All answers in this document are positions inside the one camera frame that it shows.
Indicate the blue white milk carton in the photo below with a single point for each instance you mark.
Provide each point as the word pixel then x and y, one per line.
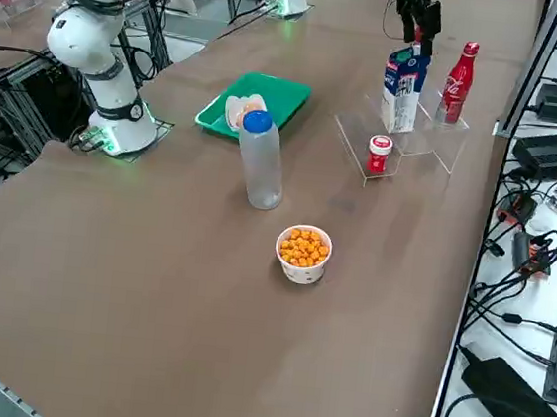
pixel 402 97

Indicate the clear acrylic display stand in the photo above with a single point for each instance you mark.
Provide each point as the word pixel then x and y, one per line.
pixel 445 141

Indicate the red jar white lid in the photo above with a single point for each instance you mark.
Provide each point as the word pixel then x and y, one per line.
pixel 378 161

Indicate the green plastic tray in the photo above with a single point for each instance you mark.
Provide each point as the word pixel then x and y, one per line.
pixel 275 93

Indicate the white plastic packet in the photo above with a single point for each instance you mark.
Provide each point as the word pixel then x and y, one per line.
pixel 234 109

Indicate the black orange small device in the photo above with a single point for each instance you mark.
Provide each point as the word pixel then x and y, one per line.
pixel 517 209
pixel 539 266

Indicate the clear bottle blue cap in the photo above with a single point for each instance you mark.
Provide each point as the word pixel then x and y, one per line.
pixel 260 167

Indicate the small black power adapter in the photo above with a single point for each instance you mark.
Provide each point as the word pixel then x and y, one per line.
pixel 521 249

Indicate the white cup of popcorn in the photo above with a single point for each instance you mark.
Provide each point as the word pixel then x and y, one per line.
pixel 302 271

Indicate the aluminium frame post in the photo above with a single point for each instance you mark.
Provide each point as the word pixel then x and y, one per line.
pixel 537 61

